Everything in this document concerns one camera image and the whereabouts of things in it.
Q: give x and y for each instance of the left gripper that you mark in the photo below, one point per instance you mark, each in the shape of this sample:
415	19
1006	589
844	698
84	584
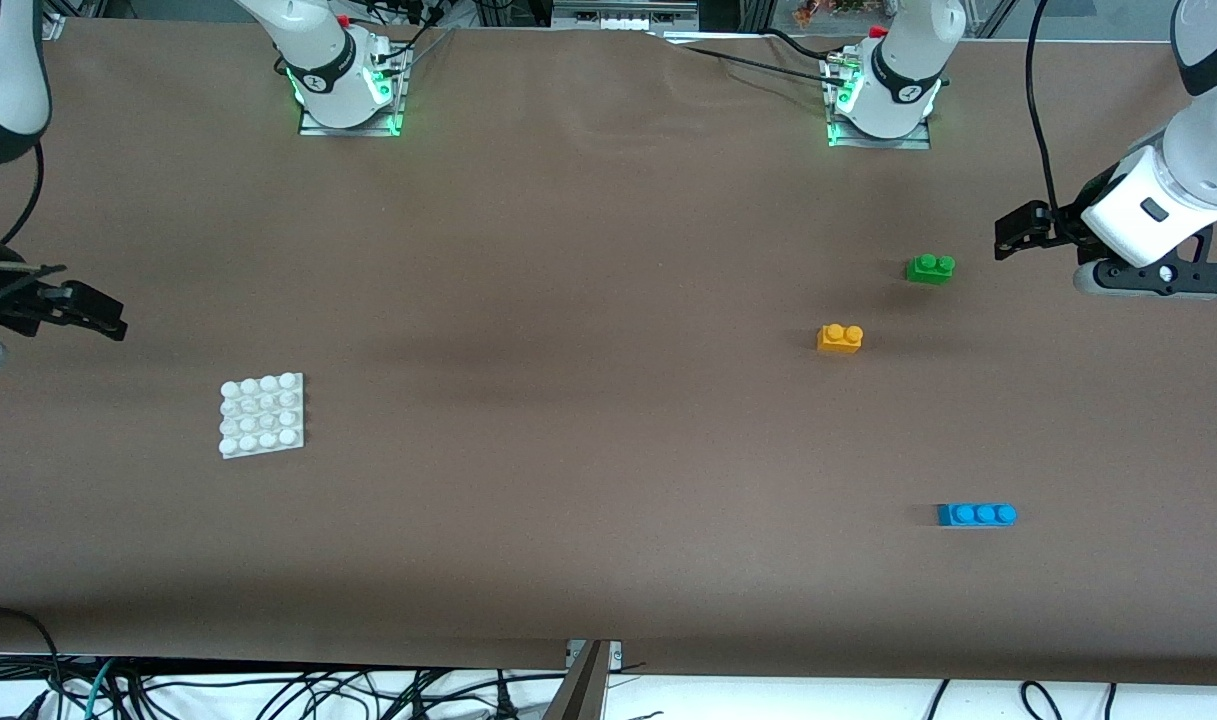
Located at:
1076	213

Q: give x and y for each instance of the white studded base plate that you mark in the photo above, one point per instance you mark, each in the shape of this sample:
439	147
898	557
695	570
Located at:
261	415

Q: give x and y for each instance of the yellow two-stud toy block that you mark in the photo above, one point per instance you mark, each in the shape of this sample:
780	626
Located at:
840	342

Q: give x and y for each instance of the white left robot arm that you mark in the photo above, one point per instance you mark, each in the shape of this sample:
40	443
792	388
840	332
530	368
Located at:
1208	150

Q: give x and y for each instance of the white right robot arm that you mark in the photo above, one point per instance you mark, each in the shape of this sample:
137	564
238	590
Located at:
318	60

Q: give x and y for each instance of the green two-stud toy block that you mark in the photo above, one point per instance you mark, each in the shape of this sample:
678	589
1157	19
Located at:
928	271

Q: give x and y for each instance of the blue three-stud toy block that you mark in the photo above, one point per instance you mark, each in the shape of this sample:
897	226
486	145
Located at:
973	516

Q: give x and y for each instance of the brown table cover sheet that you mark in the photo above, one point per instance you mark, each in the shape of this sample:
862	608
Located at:
608	250

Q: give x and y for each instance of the grey power strip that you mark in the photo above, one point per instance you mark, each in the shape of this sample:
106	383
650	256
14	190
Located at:
618	18

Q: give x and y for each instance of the dark metal beam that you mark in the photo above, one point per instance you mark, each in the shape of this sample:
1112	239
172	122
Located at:
578	695

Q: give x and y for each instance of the metal table corner bracket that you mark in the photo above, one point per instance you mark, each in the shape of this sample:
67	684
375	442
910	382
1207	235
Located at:
53	28

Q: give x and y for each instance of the metal table edge bracket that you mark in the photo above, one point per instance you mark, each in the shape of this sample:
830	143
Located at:
573	650

